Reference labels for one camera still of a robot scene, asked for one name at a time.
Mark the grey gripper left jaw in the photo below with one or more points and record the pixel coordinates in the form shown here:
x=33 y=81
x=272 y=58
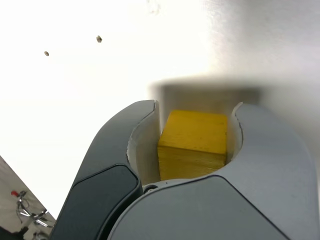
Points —
x=105 y=162

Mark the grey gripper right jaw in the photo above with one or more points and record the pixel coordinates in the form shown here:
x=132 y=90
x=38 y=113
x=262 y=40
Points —
x=250 y=200

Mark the yellow cube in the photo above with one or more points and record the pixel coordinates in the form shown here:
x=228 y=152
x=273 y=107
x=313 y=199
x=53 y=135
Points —
x=195 y=140

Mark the chrome frame with red knob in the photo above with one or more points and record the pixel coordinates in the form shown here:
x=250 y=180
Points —
x=22 y=207

